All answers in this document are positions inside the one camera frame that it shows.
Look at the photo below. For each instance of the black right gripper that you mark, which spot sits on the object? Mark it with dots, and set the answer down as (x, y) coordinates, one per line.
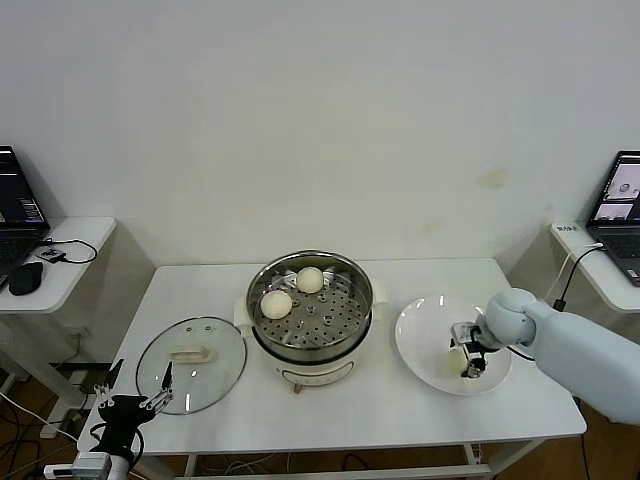
(480, 345)

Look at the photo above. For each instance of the black laptop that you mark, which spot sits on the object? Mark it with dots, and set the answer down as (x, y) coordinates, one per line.
(20, 200)

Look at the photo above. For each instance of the white steamed baozi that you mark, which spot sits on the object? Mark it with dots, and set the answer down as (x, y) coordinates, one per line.
(310, 280)
(276, 305)
(454, 364)

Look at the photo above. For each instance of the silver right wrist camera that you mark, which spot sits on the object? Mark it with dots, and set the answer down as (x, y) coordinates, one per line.
(462, 334)

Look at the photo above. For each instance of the black computer mouse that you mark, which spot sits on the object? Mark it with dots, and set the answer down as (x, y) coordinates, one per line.
(27, 279)

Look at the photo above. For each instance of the round glass lid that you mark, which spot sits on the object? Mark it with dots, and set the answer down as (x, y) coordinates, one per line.
(210, 370)

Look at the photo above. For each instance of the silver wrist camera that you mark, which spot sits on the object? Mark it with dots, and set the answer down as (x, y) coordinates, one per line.
(462, 334)
(90, 465)

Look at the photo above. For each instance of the white table frame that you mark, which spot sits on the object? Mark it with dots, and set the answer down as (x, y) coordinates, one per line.
(425, 470)

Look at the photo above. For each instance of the grey laptop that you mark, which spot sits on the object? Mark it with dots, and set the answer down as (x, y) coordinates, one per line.
(620, 190)

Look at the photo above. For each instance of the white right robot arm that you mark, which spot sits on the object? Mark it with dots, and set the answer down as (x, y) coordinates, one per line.
(575, 350)

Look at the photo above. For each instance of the cream electric cooker base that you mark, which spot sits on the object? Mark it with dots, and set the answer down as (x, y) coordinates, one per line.
(310, 372)

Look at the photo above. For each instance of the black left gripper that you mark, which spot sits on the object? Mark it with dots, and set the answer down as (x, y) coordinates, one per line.
(120, 420)

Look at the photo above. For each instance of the stainless steel steamer basket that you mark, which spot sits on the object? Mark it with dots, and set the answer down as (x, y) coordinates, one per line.
(345, 327)

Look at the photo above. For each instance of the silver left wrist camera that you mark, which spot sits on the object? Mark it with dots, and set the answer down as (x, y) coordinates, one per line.
(90, 465)

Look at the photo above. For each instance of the small black hub box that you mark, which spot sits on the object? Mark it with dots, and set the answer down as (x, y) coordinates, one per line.
(51, 254)

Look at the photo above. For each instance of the white round plate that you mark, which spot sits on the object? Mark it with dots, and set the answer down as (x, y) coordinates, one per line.
(425, 340)

